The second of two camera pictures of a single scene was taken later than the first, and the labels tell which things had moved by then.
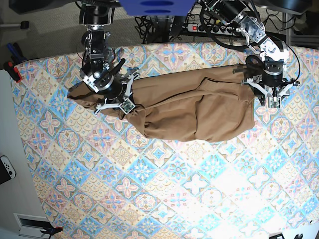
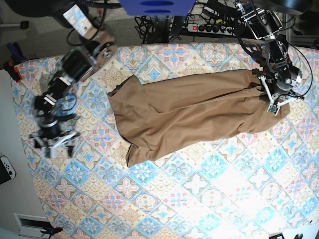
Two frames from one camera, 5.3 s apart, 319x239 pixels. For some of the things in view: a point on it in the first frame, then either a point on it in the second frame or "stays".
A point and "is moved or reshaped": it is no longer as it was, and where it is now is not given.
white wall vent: x=30 y=226 stays
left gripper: x=127 y=105 → x=49 y=146
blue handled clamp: x=17 y=56 stays
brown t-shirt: x=202 y=105 is moved or reshaped
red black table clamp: x=9 y=66 stays
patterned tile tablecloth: x=103 y=178 stays
